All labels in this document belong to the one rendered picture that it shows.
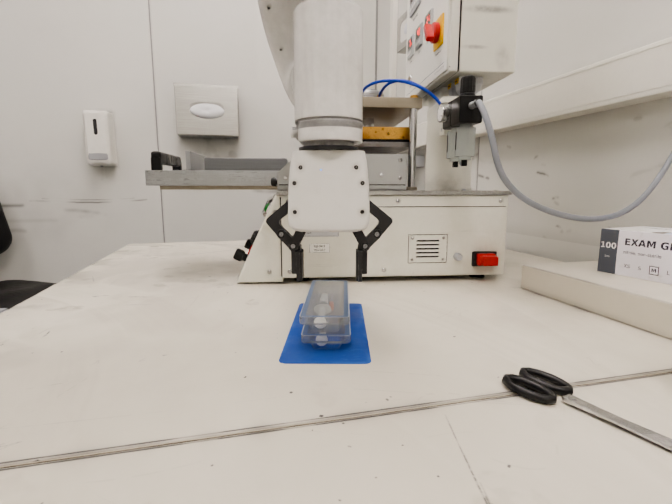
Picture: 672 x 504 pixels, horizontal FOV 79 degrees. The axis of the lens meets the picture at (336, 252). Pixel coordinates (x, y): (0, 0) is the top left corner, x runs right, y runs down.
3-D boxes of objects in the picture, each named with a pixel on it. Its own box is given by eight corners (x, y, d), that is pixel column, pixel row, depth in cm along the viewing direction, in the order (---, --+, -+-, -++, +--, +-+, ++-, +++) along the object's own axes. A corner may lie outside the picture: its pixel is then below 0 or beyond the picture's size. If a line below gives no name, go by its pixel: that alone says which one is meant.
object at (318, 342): (312, 307, 64) (312, 293, 64) (348, 307, 64) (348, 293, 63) (300, 354, 46) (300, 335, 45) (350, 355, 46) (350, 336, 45)
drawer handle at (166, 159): (182, 173, 98) (181, 156, 98) (161, 170, 83) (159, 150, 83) (173, 173, 98) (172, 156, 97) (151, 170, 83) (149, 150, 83)
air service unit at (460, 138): (454, 168, 81) (457, 90, 78) (487, 164, 66) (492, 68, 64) (428, 168, 80) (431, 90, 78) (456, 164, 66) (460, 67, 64)
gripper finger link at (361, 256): (356, 230, 51) (356, 282, 52) (382, 230, 51) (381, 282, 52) (355, 227, 54) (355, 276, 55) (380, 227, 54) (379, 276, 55)
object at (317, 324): (312, 293, 63) (311, 279, 63) (348, 294, 63) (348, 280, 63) (299, 336, 45) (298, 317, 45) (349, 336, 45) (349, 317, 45)
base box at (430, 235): (445, 253, 116) (448, 193, 114) (512, 283, 80) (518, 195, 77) (256, 256, 112) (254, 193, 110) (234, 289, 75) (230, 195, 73)
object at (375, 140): (392, 155, 104) (393, 116, 103) (416, 146, 83) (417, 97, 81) (325, 154, 103) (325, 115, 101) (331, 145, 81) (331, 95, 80)
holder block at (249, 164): (290, 174, 103) (289, 163, 102) (287, 170, 83) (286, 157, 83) (223, 174, 101) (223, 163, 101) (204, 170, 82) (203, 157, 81)
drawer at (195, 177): (297, 189, 104) (296, 158, 103) (295, 189, 83) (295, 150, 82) (179, 189, 102) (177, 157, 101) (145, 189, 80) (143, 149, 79)
